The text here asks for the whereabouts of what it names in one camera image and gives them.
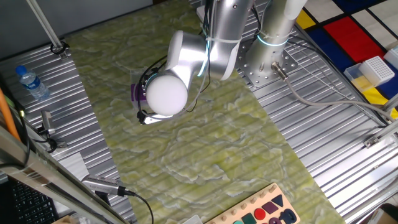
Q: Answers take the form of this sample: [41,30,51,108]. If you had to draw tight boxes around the purple square puzzle piece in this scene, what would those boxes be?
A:
[261,201,279,215]

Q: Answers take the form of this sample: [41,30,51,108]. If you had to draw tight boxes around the navy oblong puzzle piece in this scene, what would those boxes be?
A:
[279,208,297,224]

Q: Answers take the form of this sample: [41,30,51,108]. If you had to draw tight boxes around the slanted aluminium post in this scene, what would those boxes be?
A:
[26,0,70,60]

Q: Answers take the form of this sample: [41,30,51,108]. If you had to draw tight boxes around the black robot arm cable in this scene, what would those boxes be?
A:
[136,0,218,125]

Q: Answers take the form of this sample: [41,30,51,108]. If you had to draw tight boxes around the orange pole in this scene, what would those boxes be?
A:
[0,88,21,142]

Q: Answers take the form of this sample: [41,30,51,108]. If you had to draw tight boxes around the clear-lidded white tip box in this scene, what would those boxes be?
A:
[343,55,396,93]

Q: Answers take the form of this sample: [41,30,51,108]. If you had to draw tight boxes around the white power strip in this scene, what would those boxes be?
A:
[196,4,206,22]

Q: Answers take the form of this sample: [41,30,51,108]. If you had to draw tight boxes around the wooden shape puzzle board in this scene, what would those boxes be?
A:
[205,182,301,224]

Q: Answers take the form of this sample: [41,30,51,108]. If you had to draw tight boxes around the green marble pattern mat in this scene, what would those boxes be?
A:
[65,0,346,224]

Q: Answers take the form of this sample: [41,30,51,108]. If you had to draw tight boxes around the purple pipette tip box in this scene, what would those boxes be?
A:
[129,68,147,110]

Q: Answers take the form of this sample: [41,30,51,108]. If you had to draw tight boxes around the navy triangle puzzle piece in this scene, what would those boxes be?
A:
[271,194,284,208]

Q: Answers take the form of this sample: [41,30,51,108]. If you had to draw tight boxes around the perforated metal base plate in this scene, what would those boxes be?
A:
[236,39,299,88]

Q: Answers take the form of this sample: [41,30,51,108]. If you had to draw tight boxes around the long silver depth camera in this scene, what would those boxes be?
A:
[81,174,127,197]

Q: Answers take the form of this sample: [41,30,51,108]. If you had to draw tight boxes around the black computer keyboard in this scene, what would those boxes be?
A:
[11,179,60,224]

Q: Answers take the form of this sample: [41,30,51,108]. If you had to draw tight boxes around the slim aluminium extrusion rail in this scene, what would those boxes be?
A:
[363,93,398,149]

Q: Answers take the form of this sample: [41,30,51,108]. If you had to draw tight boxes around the gray cable with metal connector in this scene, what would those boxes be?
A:
[271,61,396,123]

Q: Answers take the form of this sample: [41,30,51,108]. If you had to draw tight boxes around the red circle puzzle piece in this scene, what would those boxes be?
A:
[254,207,267,221]

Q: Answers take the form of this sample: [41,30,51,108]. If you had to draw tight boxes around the wide aluminium frame beam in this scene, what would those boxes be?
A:
[0,124,129,224]

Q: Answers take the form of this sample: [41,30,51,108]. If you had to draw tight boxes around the colourful checkered cloth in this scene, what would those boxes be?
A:
[295,0,398,121]

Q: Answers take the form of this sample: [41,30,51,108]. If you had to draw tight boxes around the black camera cable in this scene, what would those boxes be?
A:
[124,189,155,224]

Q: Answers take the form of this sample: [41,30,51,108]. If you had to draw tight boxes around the brown cardboard box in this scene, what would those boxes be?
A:
[369,203,398,224]

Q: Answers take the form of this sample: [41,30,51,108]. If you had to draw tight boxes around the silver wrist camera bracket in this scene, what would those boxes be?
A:
[137,110,174,126]

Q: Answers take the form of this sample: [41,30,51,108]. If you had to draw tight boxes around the small silver camera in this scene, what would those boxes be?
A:
[37,110,57,136]

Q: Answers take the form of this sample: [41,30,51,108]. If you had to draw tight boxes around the clear plastic water bottle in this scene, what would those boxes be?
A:
[15,65,50,101]

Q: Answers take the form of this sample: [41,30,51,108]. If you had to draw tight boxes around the thick black cable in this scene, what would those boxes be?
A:
[17,108,32,169]

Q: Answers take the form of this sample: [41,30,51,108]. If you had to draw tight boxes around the white plastic container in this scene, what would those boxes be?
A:
[183,214,203,224]

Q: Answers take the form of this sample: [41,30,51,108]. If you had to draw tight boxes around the white paper sheet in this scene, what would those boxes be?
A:
[58,152,90,182]

